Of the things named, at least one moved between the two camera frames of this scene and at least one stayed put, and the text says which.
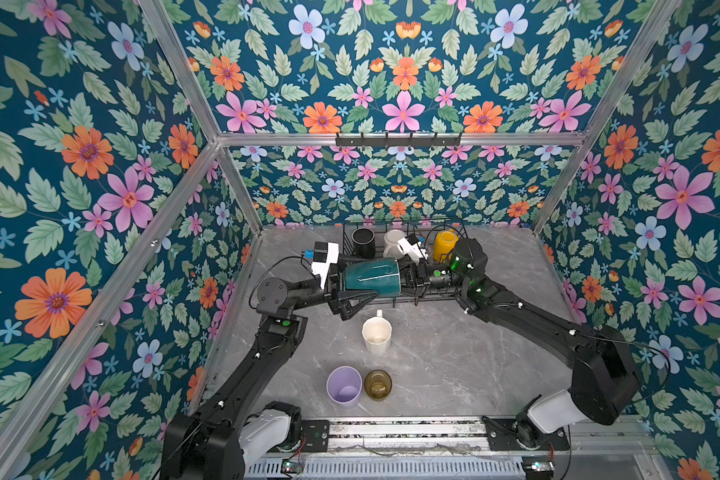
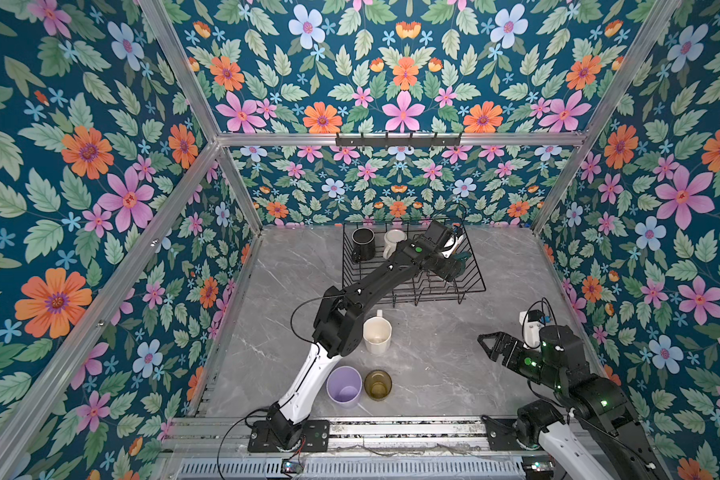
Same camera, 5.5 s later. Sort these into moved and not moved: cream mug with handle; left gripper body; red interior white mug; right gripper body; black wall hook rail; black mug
Moved: right gripper body; left gripper body
Not moved: black wall hook rail; cream mug with handle; black mug; red interior white mug
